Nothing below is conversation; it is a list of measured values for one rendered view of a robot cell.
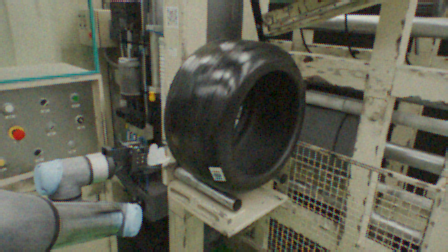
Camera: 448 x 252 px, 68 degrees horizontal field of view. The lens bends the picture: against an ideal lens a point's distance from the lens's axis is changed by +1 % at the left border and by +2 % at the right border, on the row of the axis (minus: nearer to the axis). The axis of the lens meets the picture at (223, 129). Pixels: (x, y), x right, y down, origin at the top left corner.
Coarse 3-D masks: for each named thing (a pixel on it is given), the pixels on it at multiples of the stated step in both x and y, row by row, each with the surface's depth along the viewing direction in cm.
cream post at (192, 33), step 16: (176, 0) 123; (192, 0) 123; (192, 16) 125; (176, 32) 127; (192, 32) 127; (176, 48) 129; (192, 48) 129; (176, 64) 131; (176, 208) 156; (176, 224) 159; (192, 224) 158; (176, 240) 162; (192, 240) 161
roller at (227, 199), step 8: (176, 168) 136; (176, 176) 136; (184, 176) 132; (192, 176) 130; (192, 184) 128; (200, 184) 126; (208, 184) 124; (208, 192) 122; (216, 192) 120; (224, 192) 119; (224, 200) 117; (232, 200) 115; (240, 200) 116; (232, 208) 115; (240, 208) 117
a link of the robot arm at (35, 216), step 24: (0, 192) 43; (0, 216) 40; (24, 216) 43; (48, 216) 46; (72, 216) 54; (96, 216) 62; (120, 216) 73; (0, 240) 40; (24, 240) 42; (48, 240) 46; (72, 240) 55
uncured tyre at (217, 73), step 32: (192, 64) 108; (224, 64) 101; (256, 64) 102; (288, 64) 114; (192, 96) 102; (224, 96) 98; (256, 96) 148; (288, 96) 138; (192, 128) 102; (224, 128) 99; (256, 128) 150; (288, 128) 140; (192, 160) 108; (224, 160) 103; (256, 160) 141
